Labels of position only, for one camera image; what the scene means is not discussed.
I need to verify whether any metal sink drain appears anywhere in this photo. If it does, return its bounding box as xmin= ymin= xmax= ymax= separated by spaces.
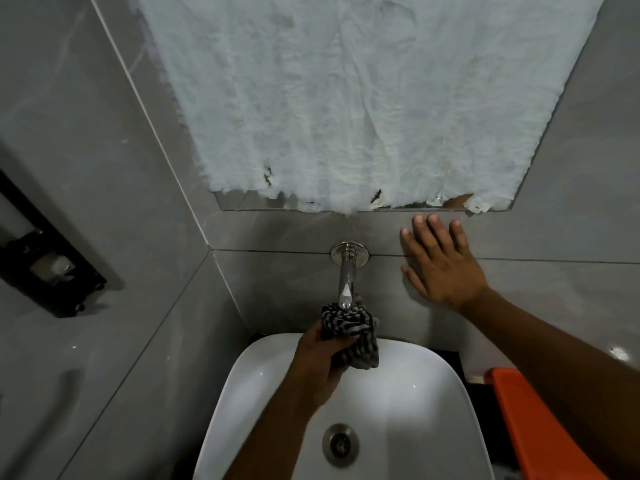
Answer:
xmin=322 ymin=423 xmax=360 ymax=469

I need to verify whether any orange plastic container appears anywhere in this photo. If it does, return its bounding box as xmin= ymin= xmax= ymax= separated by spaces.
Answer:
xmin=484 ymin=367 xmax=608 ymax=480

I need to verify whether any black wall bracket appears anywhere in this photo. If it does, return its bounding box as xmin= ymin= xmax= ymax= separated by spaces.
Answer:
xmin=0 ymin=167 xmax=108 ymax=319

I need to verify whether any person's right hand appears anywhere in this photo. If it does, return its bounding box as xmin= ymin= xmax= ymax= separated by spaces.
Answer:
xmin=399 ymin=214 xmax=490 ymax=314

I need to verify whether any person's right forearm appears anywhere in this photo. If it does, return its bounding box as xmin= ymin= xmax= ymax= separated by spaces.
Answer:
xmin=459 ymin=287 xmax=640 ymax=480

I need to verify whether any chrome wall tap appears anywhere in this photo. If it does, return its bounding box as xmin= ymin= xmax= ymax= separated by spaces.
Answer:
xmin=330 ymin=241 xmax=370 ymax=310

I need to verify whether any grey black striped cloth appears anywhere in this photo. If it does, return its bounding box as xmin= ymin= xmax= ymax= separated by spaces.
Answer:
xmin=320 ymin=302 xmax=381 ymax=370

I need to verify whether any white ceramic sink basin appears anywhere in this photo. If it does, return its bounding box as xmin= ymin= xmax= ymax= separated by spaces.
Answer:
xmin=192 ymin=333 xmax=496 ymax=480

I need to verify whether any white crumpled paper sheet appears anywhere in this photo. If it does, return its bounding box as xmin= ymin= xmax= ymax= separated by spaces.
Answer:
xmin=135 ymin=0 xmax=608 ymax=216

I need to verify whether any person's left forearm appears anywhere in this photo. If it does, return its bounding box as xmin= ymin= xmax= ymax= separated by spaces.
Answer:
xmin=222 ymin=390 xmax=321 ymax=480

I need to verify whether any person's left hand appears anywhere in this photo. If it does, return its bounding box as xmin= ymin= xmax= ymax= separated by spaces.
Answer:
xmin=289 ymin=320 xmax=361 ymax=414

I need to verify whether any wall mirror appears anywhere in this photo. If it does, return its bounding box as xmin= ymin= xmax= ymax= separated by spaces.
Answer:
xmin=125 ymin=0 xmax=608 ymax=213

